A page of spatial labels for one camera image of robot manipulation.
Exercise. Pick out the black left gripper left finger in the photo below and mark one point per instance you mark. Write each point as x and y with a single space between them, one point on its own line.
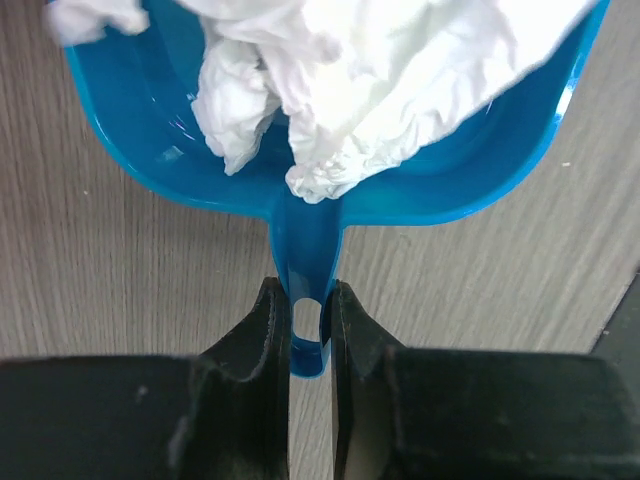
221 414

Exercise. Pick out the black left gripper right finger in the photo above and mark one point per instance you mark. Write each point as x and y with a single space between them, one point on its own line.
402 412

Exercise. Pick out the white paper scrap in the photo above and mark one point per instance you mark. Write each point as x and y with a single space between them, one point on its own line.
364 84

